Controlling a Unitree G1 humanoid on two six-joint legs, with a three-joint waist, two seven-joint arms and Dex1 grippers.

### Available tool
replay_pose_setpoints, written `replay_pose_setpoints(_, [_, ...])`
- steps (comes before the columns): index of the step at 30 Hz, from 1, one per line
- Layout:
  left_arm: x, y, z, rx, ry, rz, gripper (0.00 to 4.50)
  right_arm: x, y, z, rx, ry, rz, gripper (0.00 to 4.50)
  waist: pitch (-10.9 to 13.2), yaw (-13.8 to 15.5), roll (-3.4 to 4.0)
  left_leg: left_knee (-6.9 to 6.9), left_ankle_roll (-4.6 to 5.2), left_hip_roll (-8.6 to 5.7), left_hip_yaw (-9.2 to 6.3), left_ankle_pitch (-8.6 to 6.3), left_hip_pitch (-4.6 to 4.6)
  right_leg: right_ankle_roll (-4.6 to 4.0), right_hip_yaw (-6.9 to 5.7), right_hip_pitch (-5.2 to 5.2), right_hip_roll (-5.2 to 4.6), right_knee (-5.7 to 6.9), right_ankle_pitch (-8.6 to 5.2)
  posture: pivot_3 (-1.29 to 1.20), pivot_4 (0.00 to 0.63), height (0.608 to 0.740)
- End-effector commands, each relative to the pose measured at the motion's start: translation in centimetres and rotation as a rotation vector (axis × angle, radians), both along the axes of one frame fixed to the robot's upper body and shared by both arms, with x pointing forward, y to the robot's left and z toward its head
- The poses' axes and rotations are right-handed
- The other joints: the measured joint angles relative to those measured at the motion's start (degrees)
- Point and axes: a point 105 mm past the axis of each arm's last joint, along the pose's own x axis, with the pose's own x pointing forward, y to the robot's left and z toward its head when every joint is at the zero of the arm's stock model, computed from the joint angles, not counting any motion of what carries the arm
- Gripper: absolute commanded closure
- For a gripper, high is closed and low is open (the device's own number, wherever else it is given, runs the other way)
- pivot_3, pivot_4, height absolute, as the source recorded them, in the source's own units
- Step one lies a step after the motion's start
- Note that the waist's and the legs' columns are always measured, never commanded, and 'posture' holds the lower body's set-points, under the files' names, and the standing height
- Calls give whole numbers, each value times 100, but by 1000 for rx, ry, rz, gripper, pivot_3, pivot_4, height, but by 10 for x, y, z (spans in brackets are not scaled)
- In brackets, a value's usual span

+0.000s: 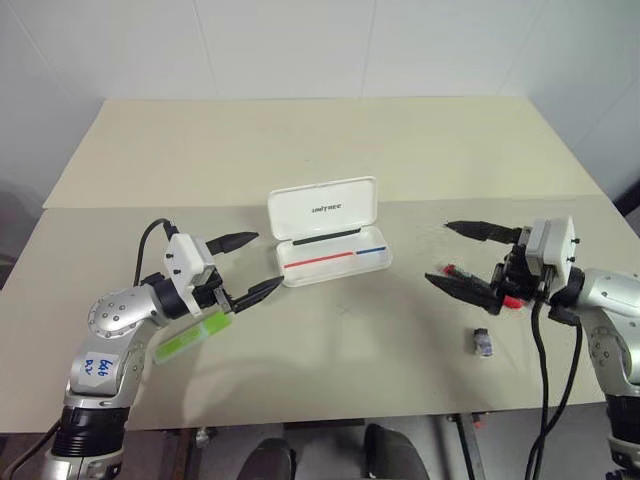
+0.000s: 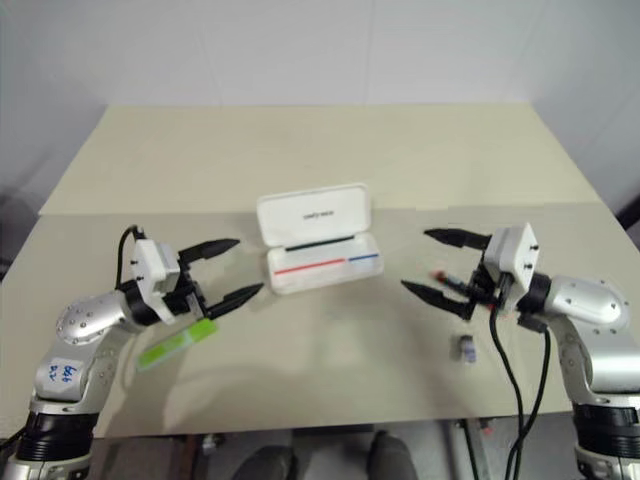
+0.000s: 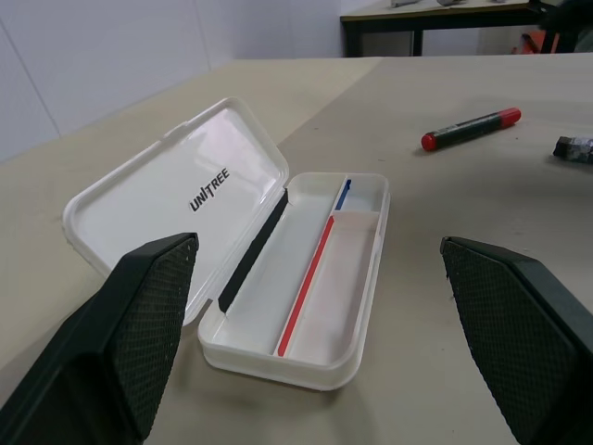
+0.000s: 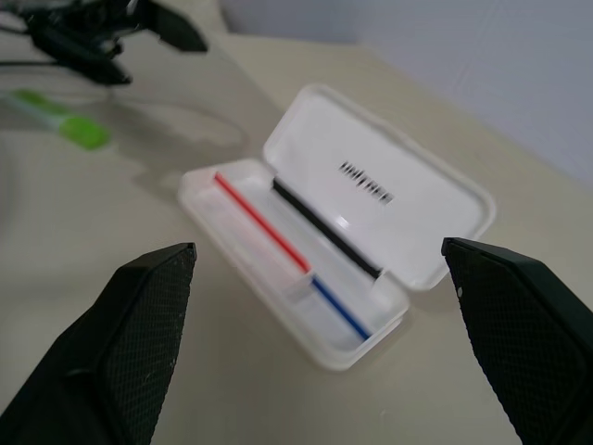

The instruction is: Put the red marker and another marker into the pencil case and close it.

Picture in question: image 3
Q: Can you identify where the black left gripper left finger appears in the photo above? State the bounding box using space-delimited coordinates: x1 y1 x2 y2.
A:
0 232 200 445

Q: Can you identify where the dark grey eraser block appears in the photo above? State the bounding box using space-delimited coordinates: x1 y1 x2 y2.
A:
550 135 593 164

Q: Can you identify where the white Unitree pencil case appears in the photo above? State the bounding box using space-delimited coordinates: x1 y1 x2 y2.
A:
62 95 390 391

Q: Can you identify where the orange object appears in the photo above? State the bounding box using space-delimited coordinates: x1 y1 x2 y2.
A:
511 30 560 56

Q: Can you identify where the black-framed wooden table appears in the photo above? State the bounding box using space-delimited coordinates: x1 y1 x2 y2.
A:
339 0 593 57

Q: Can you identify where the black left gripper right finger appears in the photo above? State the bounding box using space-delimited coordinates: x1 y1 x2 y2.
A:
438 235 593 445

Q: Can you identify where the black marker with red caps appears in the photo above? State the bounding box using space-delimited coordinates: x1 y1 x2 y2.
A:
420 107 523 152

